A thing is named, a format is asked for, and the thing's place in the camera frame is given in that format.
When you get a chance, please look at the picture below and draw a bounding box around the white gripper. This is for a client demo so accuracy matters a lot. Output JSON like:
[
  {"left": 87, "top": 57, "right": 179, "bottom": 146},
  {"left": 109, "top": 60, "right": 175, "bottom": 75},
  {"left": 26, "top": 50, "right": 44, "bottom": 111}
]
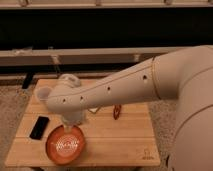
[{"left": 61, "top": 111, "right": 86, "bottom": 126}]

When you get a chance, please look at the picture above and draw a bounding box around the white rectangular sponge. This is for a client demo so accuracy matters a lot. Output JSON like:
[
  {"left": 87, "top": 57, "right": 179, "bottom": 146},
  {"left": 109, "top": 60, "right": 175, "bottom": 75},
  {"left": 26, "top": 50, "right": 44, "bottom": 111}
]
[{"left": 88, "top": 107, "right": 100, "bottom": 114}]

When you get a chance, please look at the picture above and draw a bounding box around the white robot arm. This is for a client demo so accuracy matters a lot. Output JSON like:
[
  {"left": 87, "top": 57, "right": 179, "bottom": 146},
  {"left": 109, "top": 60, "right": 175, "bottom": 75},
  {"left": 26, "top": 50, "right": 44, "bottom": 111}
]
[{"left": 46, "top": 45, "right": 213, "bottom": 171}]

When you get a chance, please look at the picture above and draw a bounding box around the black smartphone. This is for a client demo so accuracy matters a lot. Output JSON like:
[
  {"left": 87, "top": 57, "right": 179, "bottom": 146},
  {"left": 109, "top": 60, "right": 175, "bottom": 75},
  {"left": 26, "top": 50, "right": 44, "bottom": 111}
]
[{"left": 30, "top": 116, "right": 49, "bottom": 140}]

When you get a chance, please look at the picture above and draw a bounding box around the white plastic cup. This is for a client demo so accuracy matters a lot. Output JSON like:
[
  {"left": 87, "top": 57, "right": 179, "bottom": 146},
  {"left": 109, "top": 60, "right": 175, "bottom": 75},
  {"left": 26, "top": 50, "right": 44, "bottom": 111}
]
[{"left": 34, "top": 86, "right": 52, "bottom": 102}]

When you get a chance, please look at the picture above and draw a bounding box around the red pretzel-shaped object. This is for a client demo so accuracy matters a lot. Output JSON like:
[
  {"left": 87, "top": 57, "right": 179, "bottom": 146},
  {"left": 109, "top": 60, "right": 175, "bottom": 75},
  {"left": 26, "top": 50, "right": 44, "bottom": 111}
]
[{"left": 113, "top": 105, "right": 122, "bottom": 120}]

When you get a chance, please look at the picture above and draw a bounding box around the orange bowl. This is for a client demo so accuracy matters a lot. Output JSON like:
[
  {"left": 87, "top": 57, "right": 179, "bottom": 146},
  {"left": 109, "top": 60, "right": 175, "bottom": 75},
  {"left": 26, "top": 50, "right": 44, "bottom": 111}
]
[{"left": 45, "top": 125, "right": 86, "bottom": 165}]

